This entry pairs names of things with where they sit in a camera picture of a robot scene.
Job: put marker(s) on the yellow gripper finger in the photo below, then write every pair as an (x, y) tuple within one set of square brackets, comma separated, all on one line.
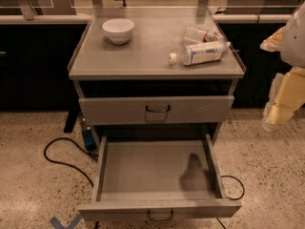
[(274, 42)]

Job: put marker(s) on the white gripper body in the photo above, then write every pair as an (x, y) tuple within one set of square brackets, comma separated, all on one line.
[(294, 45)]

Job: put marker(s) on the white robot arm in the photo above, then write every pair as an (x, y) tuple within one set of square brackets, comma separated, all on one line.
[(293, 40)]

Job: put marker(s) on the clear red label bottle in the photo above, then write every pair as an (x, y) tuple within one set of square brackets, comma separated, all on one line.
[(194, 35)]

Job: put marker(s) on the grey drawer cabinet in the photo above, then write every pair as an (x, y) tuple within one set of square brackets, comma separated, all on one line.
[(140, 68)]

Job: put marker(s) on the closed upper grey drawer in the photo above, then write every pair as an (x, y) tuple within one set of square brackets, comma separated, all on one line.
[(150, 110)]

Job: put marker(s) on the open middle grey drawer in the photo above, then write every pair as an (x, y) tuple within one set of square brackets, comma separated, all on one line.
[(158, 180)]

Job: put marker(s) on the white ceramic bowl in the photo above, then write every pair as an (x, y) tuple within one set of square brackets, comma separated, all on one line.
[(118, 30)]

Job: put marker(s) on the blue power adapter box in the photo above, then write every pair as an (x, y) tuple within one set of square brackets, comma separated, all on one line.
[(89, 141)]

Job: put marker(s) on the blue tape cross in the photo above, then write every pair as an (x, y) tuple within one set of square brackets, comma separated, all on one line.
[(57, 224)]

